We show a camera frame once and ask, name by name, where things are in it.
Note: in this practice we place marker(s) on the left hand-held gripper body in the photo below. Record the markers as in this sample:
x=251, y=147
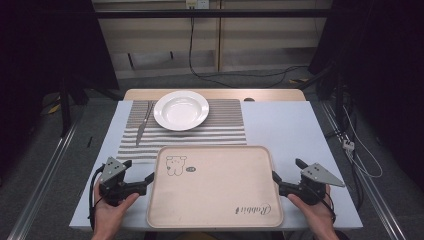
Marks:
x=113, y=190

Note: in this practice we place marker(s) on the yellow floor tape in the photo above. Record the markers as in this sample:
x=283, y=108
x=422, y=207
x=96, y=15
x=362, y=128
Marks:
x=54, y=108
x=299, y=81

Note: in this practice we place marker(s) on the person's left hand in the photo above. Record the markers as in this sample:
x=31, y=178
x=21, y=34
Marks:
x=108, y=218

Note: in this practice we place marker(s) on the small dark round object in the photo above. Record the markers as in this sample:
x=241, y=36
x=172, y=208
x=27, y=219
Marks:
x=248, y=99

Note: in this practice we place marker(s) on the small black stick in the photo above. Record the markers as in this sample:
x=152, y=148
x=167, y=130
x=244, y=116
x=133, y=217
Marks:
x=89, y=142

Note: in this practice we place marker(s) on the black metal stand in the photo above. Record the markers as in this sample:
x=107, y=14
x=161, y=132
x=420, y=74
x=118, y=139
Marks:
x=339, y=100
x=65, y=106

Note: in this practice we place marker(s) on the white wall socket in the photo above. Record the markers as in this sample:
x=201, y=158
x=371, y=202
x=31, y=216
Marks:
x=197, y=3

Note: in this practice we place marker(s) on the beige tray with bear print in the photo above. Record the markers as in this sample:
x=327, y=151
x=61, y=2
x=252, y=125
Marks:
x=216, y=190

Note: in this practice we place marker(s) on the metal floor rail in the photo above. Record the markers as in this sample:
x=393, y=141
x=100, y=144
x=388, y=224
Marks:
x=370, y=186
x=43, y=176

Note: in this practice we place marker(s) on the grey striped placemat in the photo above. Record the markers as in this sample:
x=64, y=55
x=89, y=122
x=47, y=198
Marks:
x=220, y=128

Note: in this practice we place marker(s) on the white power strip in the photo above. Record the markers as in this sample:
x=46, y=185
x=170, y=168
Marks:
x=348, y=144

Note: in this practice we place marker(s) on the silver table knife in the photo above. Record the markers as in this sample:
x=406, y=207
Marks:
x=140, y=133

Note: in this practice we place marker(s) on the white deep plate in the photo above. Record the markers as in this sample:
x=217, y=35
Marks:
x=181, y=111

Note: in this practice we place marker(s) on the person's right hand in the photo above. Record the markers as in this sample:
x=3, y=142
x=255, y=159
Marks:
x=318, y=218

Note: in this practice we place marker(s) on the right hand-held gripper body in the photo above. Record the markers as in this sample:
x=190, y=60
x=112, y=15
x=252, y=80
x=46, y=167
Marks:
x=311, y=191

